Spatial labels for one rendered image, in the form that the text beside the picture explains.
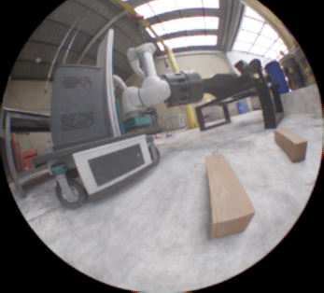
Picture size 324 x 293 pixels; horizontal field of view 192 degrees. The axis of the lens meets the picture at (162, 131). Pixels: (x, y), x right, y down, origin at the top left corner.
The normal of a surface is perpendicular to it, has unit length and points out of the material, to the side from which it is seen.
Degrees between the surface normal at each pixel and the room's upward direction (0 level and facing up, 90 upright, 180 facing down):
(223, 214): 0
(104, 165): 90
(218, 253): 0
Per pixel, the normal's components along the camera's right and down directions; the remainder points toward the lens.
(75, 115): 0.77, -0.18
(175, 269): -0.24, -0.97
